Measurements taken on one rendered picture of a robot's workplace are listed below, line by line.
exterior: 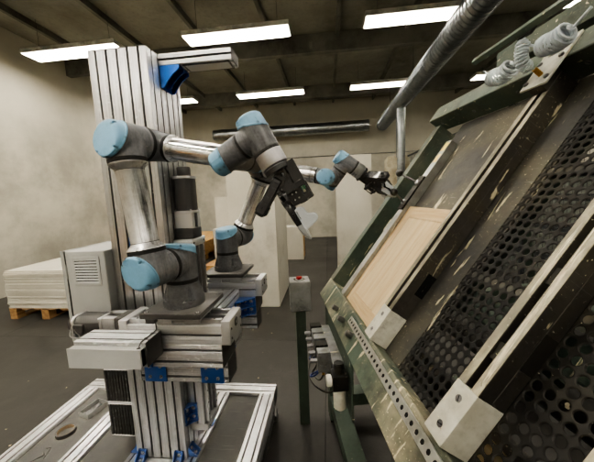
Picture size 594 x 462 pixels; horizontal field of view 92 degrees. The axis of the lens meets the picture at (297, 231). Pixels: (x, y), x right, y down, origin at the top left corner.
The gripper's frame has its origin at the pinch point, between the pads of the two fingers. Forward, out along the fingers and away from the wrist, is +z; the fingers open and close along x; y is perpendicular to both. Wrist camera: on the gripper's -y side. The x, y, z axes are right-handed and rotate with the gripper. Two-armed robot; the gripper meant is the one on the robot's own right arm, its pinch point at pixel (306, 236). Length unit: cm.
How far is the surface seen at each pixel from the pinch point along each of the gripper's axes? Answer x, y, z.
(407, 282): 21.7, 19.4, 32.9
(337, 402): 23, -24, 63
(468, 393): -21.1, 15.8, 41.5
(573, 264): -19, 44, 28
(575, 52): 25, 96, -7
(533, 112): 28, 80, 3
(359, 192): 423, 56, 18
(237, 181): 272, -80, -75
